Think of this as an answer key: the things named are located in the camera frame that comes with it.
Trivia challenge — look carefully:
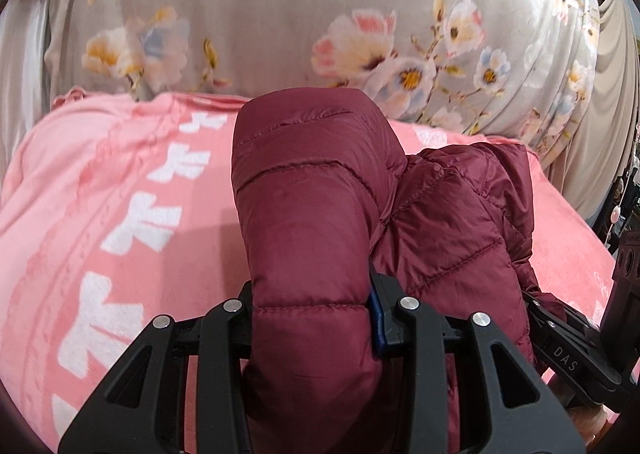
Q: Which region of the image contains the pale grey cloth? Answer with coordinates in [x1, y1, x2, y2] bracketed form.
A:
[0, 0, 56, 169]

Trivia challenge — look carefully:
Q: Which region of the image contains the maroon puffer jacket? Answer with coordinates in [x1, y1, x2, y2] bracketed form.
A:
[231, 88, 568, 454]

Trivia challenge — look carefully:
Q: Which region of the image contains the person's right hand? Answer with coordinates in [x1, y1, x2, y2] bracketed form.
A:
[560, 386, 612, 445]

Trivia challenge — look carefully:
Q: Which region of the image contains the pink blanket with white bows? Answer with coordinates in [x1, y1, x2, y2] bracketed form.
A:
[0, 90, 617, 454]

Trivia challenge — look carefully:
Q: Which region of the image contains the cluttered dark shelf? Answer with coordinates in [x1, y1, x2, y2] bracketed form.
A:
[592, 98, 640, 259]

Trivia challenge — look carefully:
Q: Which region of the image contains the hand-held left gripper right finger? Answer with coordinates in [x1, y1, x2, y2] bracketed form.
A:
[368, 268, 587, 454]

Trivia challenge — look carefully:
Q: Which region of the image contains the grey floral bed sheet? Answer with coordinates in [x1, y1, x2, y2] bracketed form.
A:
[44, 0, 601, 167]

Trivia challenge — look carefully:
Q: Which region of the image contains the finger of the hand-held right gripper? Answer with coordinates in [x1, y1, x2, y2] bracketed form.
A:
[521, 289, 572, 335]

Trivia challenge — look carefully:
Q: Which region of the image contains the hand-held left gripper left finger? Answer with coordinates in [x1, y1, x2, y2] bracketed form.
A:
[57, 280, 257, 454]

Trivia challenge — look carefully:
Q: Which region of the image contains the beige curtain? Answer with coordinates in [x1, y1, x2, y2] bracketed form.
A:
[545, 0, 640, 225]

